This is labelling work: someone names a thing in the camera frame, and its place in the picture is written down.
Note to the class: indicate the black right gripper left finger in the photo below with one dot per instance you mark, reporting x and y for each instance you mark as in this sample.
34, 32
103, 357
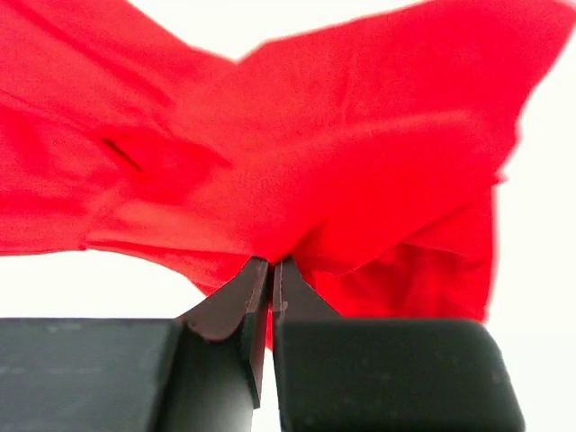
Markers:
201, 371

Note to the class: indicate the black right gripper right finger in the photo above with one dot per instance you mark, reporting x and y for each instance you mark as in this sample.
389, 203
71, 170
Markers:
339, 374

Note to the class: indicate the red t shirt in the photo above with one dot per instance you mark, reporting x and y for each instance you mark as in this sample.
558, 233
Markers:
368, 151

